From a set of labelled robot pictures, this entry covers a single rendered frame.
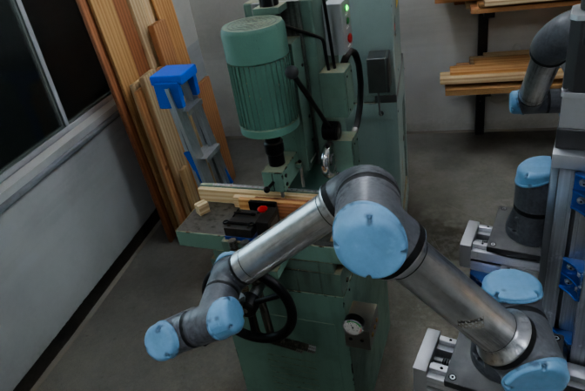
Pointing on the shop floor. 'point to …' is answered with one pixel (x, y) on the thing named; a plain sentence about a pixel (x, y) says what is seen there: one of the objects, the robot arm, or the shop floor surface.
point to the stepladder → (174, 73)
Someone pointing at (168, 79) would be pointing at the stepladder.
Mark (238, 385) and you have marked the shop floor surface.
